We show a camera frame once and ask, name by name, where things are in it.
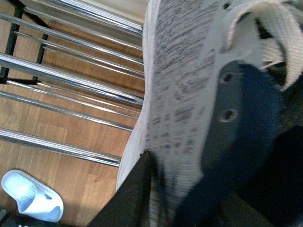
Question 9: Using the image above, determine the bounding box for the black metal shoe rack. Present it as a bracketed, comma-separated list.
[0, 0, 144, 158]

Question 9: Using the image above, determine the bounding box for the grey knit sneaker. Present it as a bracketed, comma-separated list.
[117, 0, 303, 227]

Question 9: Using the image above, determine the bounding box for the light blue slipper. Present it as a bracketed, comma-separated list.
[1, 170, 64, 223]

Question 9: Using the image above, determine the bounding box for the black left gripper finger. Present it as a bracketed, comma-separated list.
[88, 151, 152, 227]

